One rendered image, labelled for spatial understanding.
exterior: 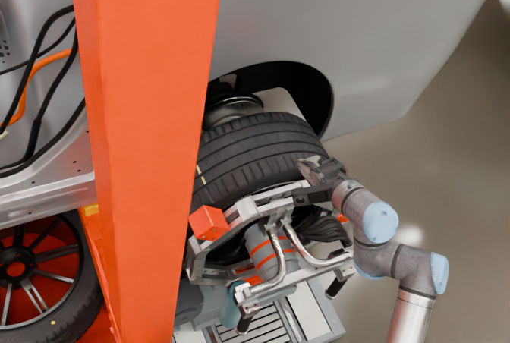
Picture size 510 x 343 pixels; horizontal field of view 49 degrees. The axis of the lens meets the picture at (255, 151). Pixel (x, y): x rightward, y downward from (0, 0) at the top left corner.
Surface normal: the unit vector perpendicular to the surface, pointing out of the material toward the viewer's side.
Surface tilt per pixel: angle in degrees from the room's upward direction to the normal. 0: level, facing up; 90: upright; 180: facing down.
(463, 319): 0
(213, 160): 27
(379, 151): 0
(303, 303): 0
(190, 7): 90
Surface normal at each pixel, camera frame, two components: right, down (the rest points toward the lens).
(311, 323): 0.16, -0.58
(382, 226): 0.45, 0.33
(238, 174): -0.13, -0.47
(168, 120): 0.40, 0.78
